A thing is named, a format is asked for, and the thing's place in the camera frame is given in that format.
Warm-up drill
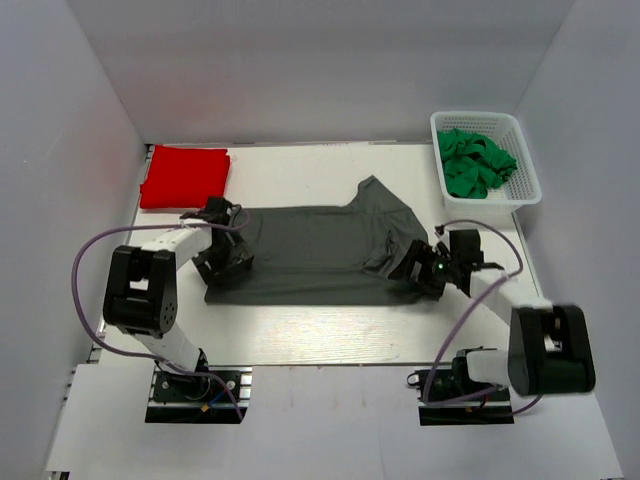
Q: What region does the dark grey t-shirt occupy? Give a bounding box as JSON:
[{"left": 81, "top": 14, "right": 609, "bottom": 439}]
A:
[{"left": 205, "top": 176, "right": 428, "bottom": 306}]

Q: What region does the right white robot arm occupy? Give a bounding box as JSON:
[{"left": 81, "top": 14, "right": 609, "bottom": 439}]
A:
[{"left": 389, "top": 225, "right": 596, "bottom": 406}]

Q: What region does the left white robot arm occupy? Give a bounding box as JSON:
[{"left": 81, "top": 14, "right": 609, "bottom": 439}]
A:
[{"left": 103, "top": 197, "right": 254, "bottom": 377}]

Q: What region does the folded red t-shirt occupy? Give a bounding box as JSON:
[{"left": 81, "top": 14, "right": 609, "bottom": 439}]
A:
[{"left": 139, "top": 145, "right": 231, "bottom": 210}]

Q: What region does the crumpled green t-shirt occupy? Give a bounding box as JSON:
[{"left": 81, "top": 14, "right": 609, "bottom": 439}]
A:
[{"left": 437, "top": 129, "right": 518, "bottom": 199}]

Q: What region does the white plastic mesh basket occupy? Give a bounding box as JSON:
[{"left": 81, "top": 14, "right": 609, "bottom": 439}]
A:
[{"left": 430, "top": 111, "right": 542, "bottom": 218}]

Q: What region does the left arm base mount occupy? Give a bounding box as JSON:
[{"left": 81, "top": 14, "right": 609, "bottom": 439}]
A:
[{"left": 145, "top": 367, "right": 252, "bottom": 425}]

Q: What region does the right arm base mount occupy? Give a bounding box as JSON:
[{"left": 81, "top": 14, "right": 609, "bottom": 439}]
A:
[{"left": 406, "top": 367, "right": 514, "bottom": 427}]

